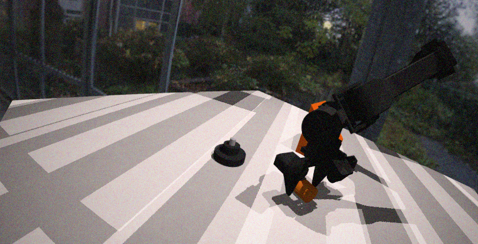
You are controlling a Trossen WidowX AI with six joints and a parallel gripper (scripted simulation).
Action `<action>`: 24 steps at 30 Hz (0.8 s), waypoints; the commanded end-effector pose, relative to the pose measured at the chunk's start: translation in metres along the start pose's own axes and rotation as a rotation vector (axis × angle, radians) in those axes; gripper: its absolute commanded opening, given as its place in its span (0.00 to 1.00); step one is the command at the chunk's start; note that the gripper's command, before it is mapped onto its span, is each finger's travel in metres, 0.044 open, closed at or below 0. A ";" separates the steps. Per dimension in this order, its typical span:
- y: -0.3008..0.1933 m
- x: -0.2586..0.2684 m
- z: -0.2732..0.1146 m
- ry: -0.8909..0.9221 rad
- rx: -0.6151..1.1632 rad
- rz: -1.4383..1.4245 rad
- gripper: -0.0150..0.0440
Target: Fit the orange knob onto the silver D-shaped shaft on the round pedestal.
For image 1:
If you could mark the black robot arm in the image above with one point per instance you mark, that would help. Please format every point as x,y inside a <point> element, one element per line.
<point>365,102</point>

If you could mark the orange knob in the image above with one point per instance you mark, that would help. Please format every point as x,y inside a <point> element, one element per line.
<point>306,191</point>

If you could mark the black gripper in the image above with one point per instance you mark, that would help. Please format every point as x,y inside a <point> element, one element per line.
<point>294,168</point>

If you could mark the black round pedestal with silver shaft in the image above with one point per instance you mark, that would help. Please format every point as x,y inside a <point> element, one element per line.
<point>229,153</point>

